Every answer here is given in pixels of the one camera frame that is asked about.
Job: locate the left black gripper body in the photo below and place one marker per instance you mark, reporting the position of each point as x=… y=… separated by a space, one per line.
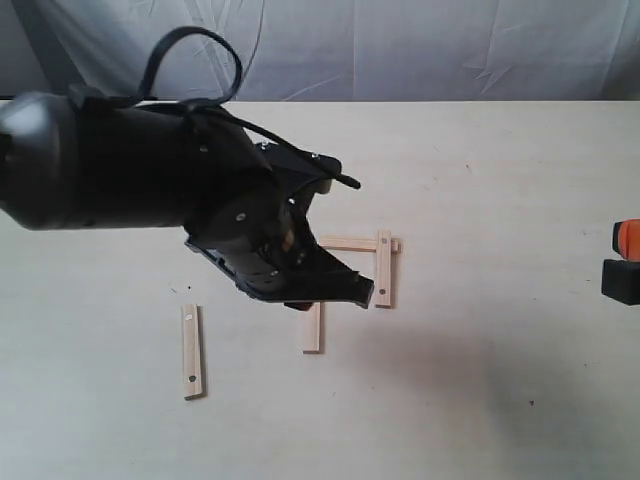
x=259 y=236

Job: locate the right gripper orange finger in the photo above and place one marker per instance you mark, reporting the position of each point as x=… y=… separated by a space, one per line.
x=626 y=239

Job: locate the plain horizontal wooden stick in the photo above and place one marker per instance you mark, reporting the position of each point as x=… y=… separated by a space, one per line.
x=342 y=243

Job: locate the white backdrop cloth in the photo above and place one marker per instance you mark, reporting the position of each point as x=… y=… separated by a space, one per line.
x=340 y=50

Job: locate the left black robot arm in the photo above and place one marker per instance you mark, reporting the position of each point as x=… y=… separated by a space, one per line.
x=68 y=166

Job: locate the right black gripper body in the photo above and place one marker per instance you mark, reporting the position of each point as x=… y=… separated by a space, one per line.
x=620 y=281

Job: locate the wooden stick with holes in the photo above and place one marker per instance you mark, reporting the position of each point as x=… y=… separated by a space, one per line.
x=383 y=278
x=194 y=380

